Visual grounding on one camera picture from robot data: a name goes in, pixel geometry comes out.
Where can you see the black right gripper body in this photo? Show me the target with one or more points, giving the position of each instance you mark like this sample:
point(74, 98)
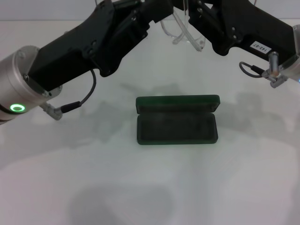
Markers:
point(246, 28)

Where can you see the green glasses case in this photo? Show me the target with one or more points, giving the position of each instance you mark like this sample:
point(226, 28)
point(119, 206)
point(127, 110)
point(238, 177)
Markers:
point(175, 126)

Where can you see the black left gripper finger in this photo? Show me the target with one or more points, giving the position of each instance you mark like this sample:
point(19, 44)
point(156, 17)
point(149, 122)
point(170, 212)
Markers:
point(159, 9)

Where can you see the clear plastic glasses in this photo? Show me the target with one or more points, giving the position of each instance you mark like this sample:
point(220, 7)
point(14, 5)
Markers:
point(195, 44)

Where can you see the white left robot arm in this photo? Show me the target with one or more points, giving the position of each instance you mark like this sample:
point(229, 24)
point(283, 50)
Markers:
point(14, 82)

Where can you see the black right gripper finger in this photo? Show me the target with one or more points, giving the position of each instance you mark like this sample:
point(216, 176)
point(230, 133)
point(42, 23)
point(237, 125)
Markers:
point(198, 18)

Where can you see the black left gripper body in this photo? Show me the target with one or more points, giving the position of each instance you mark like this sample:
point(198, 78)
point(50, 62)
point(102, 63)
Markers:
point(70, 54)

